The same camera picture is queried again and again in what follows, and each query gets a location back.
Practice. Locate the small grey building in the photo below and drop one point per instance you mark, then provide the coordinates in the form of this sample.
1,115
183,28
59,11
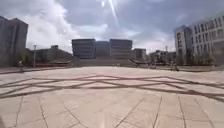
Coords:
140,54

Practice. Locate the dark wide twin-block building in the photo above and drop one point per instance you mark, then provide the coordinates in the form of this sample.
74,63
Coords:
83,48

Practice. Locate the pale plaza with dark bands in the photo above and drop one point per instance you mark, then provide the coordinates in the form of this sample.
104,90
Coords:
110,106

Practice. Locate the low dark building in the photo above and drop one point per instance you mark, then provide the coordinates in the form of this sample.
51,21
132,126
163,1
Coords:
53,54

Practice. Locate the pole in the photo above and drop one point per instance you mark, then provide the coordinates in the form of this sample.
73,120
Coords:
34,56

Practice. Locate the pale multi-storey building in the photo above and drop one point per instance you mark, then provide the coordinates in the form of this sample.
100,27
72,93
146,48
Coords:
206,36

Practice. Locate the tall grey building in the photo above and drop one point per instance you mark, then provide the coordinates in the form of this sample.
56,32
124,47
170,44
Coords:
12,36

